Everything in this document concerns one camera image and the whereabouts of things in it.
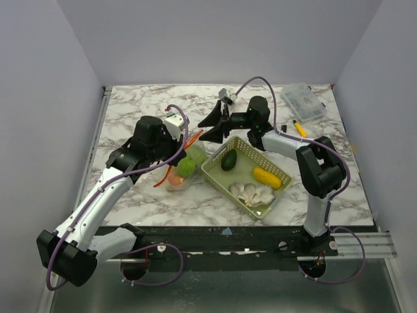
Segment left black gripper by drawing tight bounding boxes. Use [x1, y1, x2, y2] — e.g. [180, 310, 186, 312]
[149, 128, 187, 167]

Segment bright green toy cabbage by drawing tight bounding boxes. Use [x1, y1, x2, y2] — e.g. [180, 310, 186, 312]
[177, 157, 196, 178]

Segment orange toy peach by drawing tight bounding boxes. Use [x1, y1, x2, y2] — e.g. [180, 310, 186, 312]
[169, 175, 186, 186]

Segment clear zip top bag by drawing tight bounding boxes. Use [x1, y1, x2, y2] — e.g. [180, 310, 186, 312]
[153, 130, 208, 191]

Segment pale green toy lettuce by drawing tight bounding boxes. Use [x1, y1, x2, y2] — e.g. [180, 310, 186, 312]
[186, 144, 207, 168]

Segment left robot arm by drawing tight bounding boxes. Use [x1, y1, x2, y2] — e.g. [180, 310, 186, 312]
[36, 113, 188, 287]

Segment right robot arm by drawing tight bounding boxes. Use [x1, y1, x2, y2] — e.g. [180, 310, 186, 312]
[198, 96, 350, 256]

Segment dark green toy avocado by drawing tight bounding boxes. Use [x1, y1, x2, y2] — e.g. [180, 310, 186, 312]
[221, 149, 237, 171]

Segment pale green plastic basket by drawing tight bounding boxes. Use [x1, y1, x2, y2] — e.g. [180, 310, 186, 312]
[201, 136, 293, 220]

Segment yellow toy corn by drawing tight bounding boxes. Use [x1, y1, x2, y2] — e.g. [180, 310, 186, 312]
[252, 167, 281, 190]

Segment white toy mushroom cluster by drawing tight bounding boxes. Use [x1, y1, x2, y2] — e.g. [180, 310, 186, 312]
[228, 181, 275, 207]

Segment clear plastic parts box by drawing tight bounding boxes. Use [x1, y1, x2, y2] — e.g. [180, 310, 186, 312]
[280, 83, 326, 122]

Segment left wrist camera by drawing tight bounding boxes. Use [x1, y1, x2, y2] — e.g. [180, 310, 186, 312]
[163, 111, 185, 142]

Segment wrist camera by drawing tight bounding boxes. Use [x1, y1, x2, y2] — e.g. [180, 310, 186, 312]
[163, 111, 185, 142]
[218, 88, 237, 106]

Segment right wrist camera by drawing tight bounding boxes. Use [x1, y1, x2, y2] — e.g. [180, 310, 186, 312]
[218, 88, 237, 106]

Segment black front mounting rail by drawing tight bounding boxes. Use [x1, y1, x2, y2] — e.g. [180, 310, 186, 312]
[111, 226, 338, 272]

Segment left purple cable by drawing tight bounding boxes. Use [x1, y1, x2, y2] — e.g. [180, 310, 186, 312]
[45, 104, 190, 291]

